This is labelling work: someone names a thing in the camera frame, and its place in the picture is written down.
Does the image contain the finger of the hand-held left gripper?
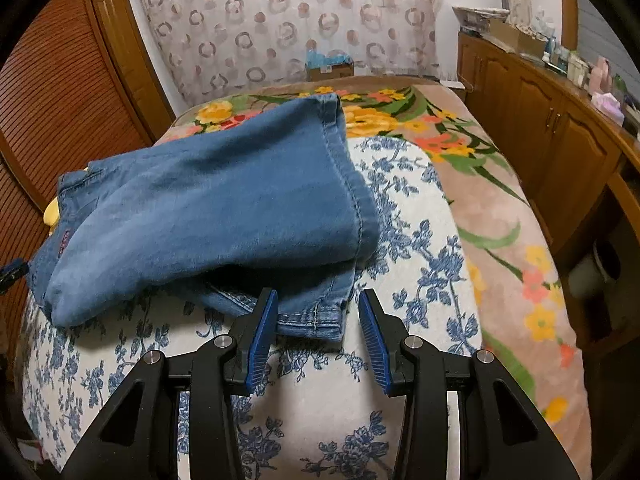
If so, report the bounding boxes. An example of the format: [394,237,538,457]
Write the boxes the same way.
[0,258,28,291]

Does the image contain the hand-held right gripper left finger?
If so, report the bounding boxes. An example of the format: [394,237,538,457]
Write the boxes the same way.
[62,287,279,480]

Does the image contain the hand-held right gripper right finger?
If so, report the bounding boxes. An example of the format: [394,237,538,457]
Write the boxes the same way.
[358,288,581,480]

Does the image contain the blue denim pants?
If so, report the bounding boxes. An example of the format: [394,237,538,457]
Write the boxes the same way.
[31,92,379,345]

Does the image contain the yellow plush toy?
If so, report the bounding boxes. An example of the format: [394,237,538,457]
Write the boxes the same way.
[42,162,96,236]

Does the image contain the white blue floral blanket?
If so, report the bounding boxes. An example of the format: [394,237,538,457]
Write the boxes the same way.
[15,135,483,480]

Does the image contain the brown louvered wardrobe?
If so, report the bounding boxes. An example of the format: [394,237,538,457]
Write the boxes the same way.
[0,0,173,311]

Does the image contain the beige flowered blanket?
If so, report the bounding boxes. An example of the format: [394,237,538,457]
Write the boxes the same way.
[152,80,593,480]

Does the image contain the cardboard box with blue contents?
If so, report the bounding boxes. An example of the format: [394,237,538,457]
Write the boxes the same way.
[305,52,355,81]

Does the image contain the brown wooden cabinet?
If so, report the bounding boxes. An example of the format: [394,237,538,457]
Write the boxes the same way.
[457,30,640,261]

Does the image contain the pink tissue pack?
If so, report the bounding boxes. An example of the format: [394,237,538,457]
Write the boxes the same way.
[592,92,626,126]

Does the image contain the circle patterned curtain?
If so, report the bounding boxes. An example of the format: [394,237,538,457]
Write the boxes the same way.
[127,0,448,106]

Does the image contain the open cardboard box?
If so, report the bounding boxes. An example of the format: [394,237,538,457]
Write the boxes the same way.
[490,19,548,59]

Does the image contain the stack of flat boxes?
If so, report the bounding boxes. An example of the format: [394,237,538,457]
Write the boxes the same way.
[452,5,511,36]

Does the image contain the row of toiletry bottles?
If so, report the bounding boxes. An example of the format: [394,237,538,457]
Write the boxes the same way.
[542,35,626,97]

